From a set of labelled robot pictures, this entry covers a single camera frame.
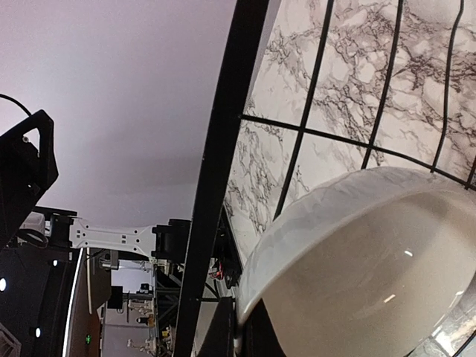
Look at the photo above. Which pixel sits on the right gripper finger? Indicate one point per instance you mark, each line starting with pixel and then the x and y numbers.
pixel 219 339

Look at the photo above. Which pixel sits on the black wire dish rack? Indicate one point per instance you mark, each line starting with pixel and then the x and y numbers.
pixel 349 85

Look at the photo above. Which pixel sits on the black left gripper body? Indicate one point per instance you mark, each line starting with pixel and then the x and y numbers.
pixel 28 169

